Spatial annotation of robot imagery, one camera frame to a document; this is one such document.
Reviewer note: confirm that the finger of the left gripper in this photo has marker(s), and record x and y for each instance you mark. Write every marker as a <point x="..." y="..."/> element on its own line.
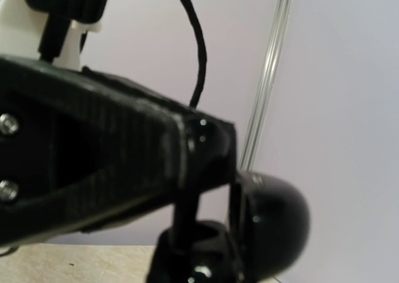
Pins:
<point x="95" y="150"/>

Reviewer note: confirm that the black round charging case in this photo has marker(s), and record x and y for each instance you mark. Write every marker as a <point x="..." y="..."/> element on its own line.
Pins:
<point x="269" y="224"/>

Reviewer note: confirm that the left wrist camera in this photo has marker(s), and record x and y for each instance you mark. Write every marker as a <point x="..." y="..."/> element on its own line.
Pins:
<point x="50" y="30"/>

